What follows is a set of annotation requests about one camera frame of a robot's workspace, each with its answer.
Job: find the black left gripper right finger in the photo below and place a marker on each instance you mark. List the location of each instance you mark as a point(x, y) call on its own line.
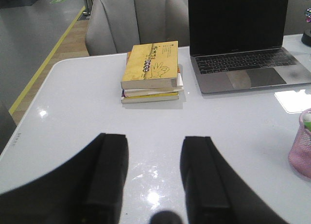
point(214, 192)

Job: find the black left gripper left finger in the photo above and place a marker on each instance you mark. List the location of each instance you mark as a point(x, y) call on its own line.
point(86, 189)

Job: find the green highlighter pen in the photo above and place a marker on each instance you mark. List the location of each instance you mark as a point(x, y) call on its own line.
point(306, 118)

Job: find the pink mesh pen holder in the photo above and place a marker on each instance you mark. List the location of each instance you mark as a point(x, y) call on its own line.
point(300, 154)

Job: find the white middle book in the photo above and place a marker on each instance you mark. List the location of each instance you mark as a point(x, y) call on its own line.
point(153, 91)

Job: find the bottom book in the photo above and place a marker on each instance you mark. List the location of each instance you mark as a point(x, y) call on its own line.
point(150, 98)

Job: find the yellow top book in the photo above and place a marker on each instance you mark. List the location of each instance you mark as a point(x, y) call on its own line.
point(153, 65)

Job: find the grey laptop computer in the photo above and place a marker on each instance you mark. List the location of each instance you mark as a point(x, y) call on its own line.
point(236, 45)

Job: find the grey left chair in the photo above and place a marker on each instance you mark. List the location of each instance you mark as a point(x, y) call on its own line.
point(116, 25)

